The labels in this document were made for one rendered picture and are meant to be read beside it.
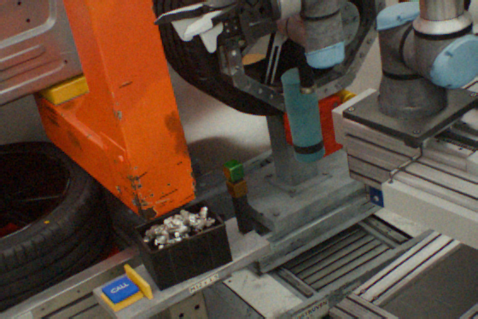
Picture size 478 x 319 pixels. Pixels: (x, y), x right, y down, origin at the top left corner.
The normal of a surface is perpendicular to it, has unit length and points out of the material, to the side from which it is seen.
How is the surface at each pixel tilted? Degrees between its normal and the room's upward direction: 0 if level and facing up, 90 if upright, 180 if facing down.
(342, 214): 90
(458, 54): 97
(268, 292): 0
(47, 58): 90
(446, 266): 0
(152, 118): 90
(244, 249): 0
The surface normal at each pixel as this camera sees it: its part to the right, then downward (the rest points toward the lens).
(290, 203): -0.18, -0.84
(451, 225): -0.75, 0.44
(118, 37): 0.54, 0.35
